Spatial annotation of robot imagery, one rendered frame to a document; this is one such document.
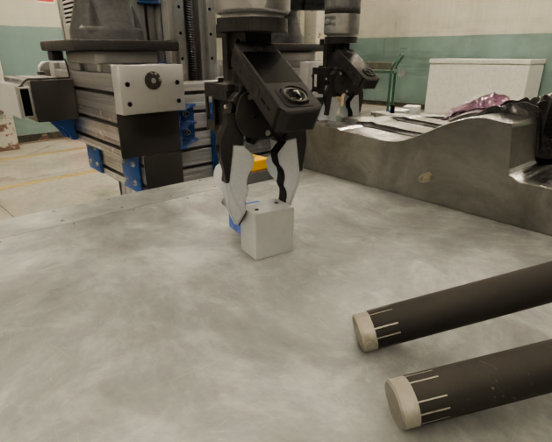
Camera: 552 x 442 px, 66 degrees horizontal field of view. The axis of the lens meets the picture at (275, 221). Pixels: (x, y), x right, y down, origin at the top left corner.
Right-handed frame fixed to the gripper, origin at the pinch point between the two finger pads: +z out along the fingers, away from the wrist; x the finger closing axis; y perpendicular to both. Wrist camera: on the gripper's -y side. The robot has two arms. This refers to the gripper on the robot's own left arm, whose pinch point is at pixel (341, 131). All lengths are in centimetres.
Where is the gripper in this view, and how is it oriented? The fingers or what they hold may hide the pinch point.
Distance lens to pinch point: 99.5
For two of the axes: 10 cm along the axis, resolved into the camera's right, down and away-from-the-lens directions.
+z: 0.0, 9.3, 3.7
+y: -5.3, -3.1, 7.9
